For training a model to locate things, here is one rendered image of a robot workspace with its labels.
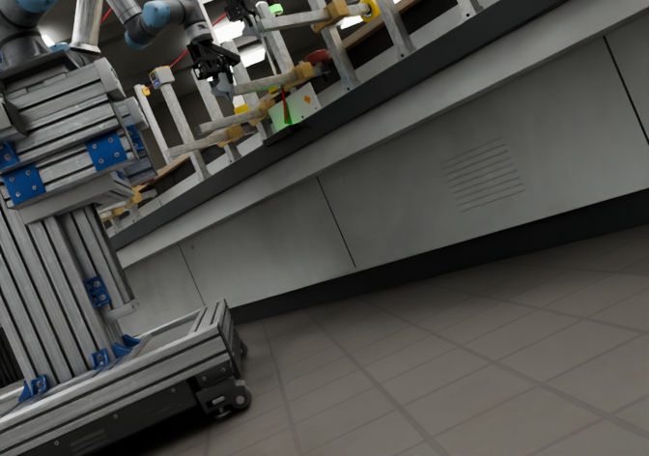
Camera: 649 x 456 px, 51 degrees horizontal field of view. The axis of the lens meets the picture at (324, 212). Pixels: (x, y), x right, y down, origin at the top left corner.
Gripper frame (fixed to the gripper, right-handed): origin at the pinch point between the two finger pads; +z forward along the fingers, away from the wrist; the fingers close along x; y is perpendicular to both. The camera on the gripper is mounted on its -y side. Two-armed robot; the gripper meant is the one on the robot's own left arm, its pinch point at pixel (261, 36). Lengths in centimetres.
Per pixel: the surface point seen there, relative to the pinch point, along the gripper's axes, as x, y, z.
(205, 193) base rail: -30, 71, 36
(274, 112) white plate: -10.5, 12.7, 23.1
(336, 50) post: 2.4, -24.2, 17.2
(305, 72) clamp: -3.8, -8.1, 17.3
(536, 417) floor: 110, -76, 101
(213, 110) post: -24, 46, 9
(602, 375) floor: 100, -84, 101
